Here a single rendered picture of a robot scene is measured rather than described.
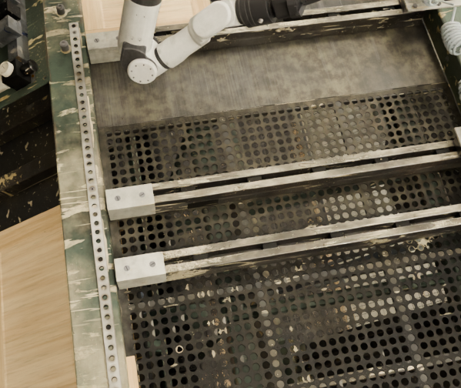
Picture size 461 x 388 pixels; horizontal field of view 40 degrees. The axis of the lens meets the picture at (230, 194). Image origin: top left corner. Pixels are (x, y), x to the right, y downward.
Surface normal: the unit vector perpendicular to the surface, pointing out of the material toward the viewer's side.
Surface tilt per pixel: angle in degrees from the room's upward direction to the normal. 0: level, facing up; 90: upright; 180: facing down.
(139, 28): 90
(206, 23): 95
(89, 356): 57
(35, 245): 90
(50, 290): 90
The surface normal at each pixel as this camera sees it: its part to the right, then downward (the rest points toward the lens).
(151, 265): 0.07, -0.42
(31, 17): -0.47, -0.28
